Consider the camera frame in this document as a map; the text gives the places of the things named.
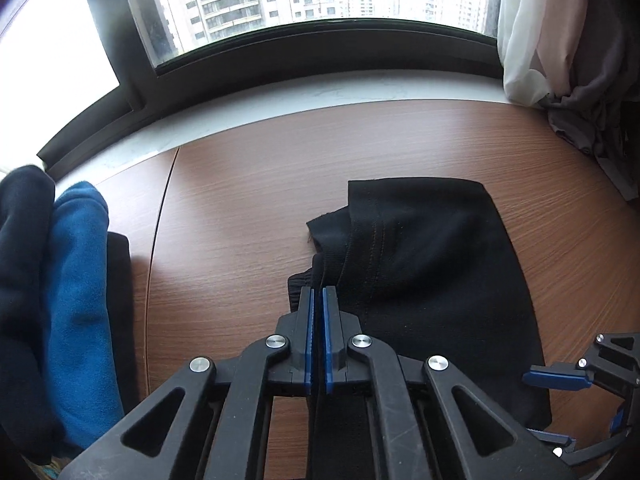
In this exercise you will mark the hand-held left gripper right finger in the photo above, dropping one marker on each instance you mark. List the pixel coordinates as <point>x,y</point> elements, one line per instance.
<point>329,340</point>

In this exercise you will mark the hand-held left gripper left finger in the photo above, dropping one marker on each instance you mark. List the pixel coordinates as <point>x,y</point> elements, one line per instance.
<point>310,340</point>

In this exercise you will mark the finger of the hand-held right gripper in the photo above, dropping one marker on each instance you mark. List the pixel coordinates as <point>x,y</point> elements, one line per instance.
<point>552,441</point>
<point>555,379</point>

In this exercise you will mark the black pants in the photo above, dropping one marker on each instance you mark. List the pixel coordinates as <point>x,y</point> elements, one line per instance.
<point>425,260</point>

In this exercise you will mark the black folded cloth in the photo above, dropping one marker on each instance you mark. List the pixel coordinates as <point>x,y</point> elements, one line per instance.
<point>120,310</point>

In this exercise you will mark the blue folded cloth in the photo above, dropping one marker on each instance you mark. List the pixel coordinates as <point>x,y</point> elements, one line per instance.
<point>80,320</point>

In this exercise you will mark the white windowsill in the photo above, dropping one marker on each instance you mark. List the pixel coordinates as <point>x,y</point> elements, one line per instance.
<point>325,92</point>

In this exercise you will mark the navy folded cloth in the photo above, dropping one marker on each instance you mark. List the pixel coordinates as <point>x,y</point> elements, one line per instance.
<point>22,310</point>

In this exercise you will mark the patterned yellow teal cloth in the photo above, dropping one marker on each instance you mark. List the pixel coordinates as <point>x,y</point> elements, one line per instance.
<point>47,470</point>

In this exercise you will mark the grey curtain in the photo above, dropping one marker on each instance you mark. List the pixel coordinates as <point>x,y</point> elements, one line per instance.
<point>605,70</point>

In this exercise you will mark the white sheer curtain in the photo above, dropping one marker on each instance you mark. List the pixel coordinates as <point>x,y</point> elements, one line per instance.
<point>515,35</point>

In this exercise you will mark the pink curtain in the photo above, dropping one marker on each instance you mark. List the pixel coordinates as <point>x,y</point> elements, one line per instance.
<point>555,20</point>

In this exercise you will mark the black window frame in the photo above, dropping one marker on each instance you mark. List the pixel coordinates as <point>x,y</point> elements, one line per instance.
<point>300,50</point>

